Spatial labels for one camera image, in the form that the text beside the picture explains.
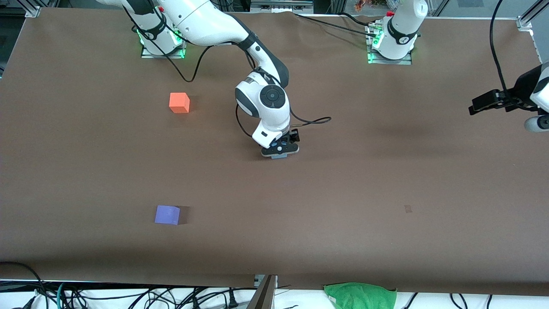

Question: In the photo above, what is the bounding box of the orange foam block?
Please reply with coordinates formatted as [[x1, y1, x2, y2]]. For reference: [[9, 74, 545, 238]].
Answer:
[[169, 92, 190, 114]]

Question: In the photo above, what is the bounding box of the purple foam block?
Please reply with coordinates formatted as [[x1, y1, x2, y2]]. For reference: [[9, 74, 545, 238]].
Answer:
[[154, 205, 181, 226]]

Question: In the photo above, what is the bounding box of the grey background device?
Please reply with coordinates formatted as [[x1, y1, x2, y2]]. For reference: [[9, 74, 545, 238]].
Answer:
[[250, 0, 314, 14]]

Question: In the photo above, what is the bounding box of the green cloth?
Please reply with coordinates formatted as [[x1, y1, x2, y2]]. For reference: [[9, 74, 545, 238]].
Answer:
[[323, 282, 398, 309]]

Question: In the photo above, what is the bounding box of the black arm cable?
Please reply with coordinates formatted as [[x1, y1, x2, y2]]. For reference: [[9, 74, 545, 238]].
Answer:
[[124, 9, 215, 83], [235, 103, 332, 139], [294, 12, 378, 38], [489, 0, 517, 103]]

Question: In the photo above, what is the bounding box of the grey metal post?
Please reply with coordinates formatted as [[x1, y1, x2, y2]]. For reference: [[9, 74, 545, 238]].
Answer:
[[246, 275, 278, 309]]

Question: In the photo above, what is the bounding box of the black floor cable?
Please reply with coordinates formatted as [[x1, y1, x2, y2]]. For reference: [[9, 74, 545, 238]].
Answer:
[[129, 287, 258, 309], [0, 261, 48, 309]]

